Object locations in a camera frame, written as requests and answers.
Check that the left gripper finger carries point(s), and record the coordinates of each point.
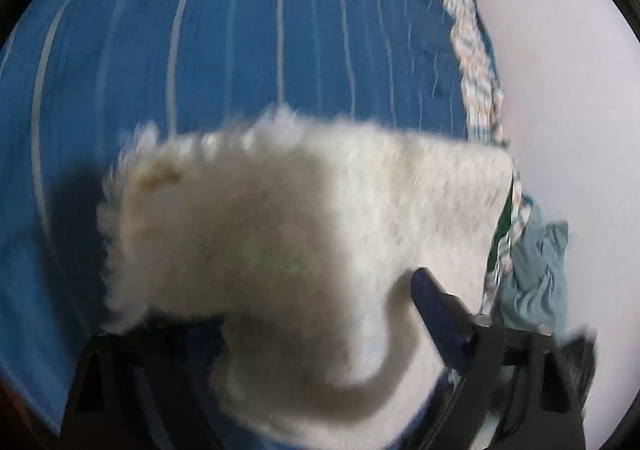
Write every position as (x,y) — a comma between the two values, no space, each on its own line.
(540,407)

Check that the white tweed jacket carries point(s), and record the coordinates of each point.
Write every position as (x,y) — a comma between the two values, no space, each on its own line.
(301,235)

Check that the black garment on bed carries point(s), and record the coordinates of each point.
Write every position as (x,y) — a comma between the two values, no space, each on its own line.
(581,363)

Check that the teal blue duvet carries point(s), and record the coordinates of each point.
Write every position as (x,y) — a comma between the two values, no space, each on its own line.
(534,291)

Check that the folded green striped garment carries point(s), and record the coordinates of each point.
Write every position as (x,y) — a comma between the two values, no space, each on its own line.
(511,225)

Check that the blue striped bed sheet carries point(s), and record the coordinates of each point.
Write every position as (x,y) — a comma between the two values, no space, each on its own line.
(78,75)

